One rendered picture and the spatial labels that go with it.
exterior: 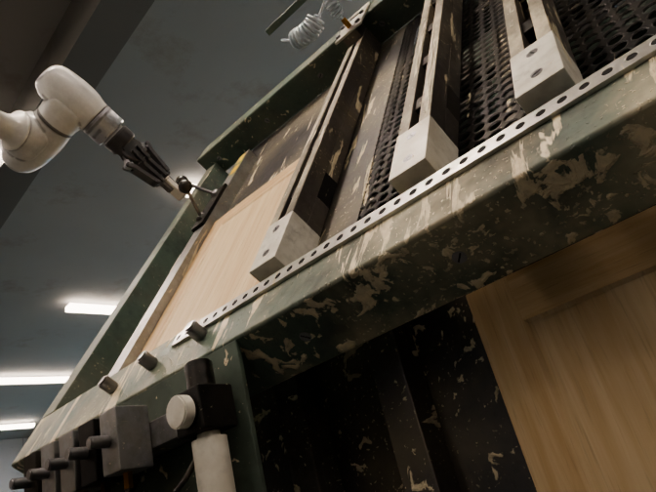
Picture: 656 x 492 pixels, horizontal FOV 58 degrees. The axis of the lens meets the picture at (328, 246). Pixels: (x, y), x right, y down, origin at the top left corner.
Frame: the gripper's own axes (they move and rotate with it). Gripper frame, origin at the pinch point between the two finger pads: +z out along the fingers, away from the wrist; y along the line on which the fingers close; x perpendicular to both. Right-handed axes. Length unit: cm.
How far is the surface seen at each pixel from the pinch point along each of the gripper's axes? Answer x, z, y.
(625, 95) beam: 104, 11, 65
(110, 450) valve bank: 28, 9, 83
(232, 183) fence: 1.4, 12.9, -18.4
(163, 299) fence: 1.4, 12.5, 33.0
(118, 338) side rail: -22.6, 14.7, 31.8
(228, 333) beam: 44, 11, 67
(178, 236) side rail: -22.6, 13.7, -10.6
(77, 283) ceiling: -374, 47, -238
